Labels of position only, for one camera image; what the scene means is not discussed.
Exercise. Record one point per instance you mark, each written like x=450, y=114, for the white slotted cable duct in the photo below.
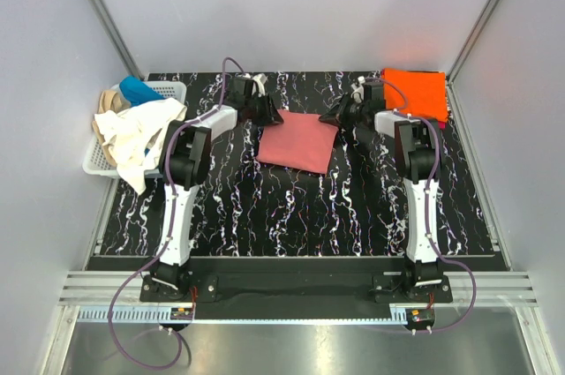
x=395, y=316

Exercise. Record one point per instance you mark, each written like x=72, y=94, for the beige t-shirt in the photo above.
x=109, y=100

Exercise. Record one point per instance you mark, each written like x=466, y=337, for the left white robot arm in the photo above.
x=185, y=164

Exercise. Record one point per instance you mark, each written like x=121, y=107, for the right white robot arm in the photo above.
x=418, y=163

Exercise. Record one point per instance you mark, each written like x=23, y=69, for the folded orange t-shirt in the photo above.
x=425, y=92

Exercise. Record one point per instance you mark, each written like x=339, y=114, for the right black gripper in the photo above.
x=337, y=114

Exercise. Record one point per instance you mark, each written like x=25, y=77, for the right aluminium frame post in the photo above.
x=478, y=28

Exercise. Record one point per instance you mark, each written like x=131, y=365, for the salmon pink t-shirt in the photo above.
x=301, y=142

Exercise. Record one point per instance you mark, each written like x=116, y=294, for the aluminium frame post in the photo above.
x=478, y=28
x=111, y=29

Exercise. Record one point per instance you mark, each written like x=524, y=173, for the white t-shirt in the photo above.
x=135, y=137

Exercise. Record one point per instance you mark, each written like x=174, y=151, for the white plastic laundry basket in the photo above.
x=95, y=162

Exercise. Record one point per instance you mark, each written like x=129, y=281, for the blue t-shirt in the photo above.
x=136, y=92

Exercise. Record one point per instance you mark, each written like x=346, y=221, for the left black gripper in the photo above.
x=270, y=116

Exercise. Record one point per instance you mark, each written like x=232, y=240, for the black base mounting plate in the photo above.
x=286, y=289

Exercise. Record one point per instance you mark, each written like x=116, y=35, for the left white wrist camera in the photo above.
x=258, y=84

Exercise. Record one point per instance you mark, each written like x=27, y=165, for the left aluminium frame post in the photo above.
x=111, y=29

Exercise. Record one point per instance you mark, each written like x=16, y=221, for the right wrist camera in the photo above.
x=357, y=93

